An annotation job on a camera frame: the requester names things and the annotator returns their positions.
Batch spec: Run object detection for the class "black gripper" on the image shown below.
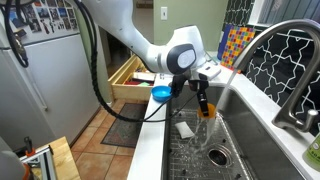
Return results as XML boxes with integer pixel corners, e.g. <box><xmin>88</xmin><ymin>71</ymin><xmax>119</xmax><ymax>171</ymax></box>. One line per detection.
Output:
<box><xmin>188</xmin><ymin>73</ymin><xmax>210</xmax><ymax>118</ymax></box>

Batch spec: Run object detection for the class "small orange plastic bowl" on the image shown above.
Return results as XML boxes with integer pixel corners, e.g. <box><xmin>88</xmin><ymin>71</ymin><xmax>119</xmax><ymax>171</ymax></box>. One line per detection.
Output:
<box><xmin>196</xmin><ymin>102</ymin><xmax>218</xmax><ymax>120</ymax></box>

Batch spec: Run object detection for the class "blue plastic bowl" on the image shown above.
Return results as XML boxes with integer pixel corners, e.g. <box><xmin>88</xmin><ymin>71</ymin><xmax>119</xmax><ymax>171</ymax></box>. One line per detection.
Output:
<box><xmin>150</xmin><ymin>85</ymin><xmax>173</xmax><ymax>103</ymax></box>

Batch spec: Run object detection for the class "brushed metal gooseneck faucet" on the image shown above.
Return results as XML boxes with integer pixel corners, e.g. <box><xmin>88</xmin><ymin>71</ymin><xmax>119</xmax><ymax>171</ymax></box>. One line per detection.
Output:
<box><xmin>232</xmin><ymin>18</ymin><xmax>320</xmax><ymax>133</ymax></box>

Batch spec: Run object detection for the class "round sink drain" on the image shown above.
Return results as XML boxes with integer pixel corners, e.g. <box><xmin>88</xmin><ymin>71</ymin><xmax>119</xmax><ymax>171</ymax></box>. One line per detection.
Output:
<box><xmin>207</xmin><ymin>146</ymin><xmax>232</xmax><ymax>168</ymax></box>

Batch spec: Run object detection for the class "multicoloured checkered cutting board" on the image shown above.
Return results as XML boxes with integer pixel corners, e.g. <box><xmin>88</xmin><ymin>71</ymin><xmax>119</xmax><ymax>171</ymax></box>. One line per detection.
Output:
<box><xmin>220</xmin><ymin>26</ymin><xmax>256</xmax><ymax>71</ymax></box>

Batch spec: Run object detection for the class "blue cutting board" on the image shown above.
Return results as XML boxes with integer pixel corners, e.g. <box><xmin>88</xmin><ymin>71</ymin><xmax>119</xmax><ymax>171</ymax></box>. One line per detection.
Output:
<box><xmin>217</xmin><ymin>23</ymin><xmax>231</xmax><ymax>61</ymax></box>

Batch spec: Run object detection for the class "red cloth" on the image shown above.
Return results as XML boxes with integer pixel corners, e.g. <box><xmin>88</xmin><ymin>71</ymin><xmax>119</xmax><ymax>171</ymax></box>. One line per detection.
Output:
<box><xmin>123</xmin><ymin>79</ymin><xmax>141</xmax><ymax>86</ymax></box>

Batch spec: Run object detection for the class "stainless steel sink basin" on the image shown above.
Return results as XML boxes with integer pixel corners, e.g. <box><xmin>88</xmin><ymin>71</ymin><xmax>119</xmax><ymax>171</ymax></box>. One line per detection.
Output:
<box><xmin>163</xmin><ymin>84</ymin><xmax>306</xmax><ymax>180</ymax></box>

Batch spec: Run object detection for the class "open wooden drawer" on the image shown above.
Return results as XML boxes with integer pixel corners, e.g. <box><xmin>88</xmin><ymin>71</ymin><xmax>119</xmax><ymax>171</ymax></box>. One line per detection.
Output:
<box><xmin>108</xmin><ymin>54</ymin><xmax>158</xmax><ymax>101</ymax></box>

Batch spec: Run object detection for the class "dark floor mat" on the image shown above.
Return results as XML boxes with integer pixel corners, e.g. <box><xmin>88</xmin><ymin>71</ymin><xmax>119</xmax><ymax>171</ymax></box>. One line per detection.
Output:
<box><xmin>100</xmin><ymin>102</ymin><xmax>148</xmax><ymax>149</ymax></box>

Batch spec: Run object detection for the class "green soap bottle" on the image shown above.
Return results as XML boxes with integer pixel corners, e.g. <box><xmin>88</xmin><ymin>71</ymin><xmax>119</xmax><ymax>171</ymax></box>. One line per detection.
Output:
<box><xmin>302</xmin><ymin>133</ymin><xmax>320</xmax><ymax>173</ymax></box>

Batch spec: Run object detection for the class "white framed window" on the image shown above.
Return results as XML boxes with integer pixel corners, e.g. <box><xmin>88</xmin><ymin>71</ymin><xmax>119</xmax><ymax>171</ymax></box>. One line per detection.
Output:
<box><xmin>248</xmin><ymin>0</ymin><xmax>320</xmax><ymax>28</ymax></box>

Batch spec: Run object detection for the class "light wooden table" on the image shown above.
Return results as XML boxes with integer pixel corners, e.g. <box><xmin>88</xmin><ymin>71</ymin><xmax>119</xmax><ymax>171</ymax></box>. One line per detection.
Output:
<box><xmin>19</xmin><ymin>136</ymin><xmax>81</xmax><ymax>180</ymax></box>

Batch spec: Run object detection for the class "white refrigerator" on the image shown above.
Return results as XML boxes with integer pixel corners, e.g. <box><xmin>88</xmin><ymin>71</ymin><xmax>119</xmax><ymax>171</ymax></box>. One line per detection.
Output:
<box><xmin>0</xmin><ymin>0</ymin><xmax>101</xmax><ymax>151</ymax></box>

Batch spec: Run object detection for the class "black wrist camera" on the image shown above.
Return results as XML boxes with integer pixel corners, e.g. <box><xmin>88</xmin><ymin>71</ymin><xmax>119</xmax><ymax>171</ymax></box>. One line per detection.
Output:
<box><xmin>170</xmin><ymin>74</ymin><xmax>184</xmax><ymax>99</ymax></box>

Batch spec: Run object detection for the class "wire sink grid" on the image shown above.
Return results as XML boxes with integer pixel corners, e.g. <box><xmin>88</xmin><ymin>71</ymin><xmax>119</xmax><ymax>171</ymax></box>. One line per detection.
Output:
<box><xmin>166</xmin><ymin>108</ymin><xmax>254</xmax><ymax>180</ymax></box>

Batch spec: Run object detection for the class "white wall switch plate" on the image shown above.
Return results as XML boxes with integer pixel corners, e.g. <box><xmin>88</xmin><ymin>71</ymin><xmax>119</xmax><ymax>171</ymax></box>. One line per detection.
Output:
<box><xmin>160</xmin><ymin>6</ymin><xmax>169</xmax><ymax>21</ymax></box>

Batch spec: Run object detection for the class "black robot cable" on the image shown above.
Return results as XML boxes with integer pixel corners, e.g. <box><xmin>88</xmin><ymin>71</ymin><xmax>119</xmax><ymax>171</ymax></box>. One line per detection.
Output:
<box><xmin>71</xmin><ymin>0</ymin><xmax>201</xmax><ymax>123</ymax></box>

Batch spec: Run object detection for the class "aluminium profile frame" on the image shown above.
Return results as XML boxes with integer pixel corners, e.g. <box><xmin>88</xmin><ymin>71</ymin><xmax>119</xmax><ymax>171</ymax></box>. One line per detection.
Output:
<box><xmin>19</xmin><ymin>144</ymin><xmax>58</xmax><ymax>180</ymax></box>

